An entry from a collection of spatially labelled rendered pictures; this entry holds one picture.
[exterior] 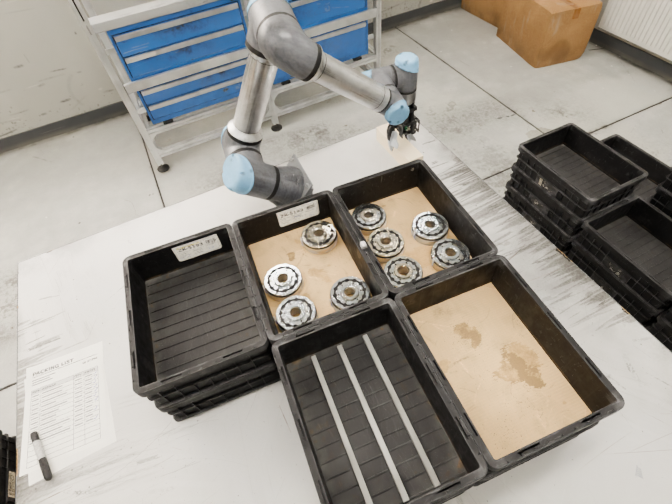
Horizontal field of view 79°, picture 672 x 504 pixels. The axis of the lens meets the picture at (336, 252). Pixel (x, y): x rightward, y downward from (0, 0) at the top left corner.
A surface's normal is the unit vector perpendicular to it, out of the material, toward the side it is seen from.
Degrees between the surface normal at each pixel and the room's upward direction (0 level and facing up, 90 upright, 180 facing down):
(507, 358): 0
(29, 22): 90
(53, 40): 90
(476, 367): 0
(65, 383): 0
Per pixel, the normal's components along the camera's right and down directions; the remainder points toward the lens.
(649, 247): -0.08, -0.61
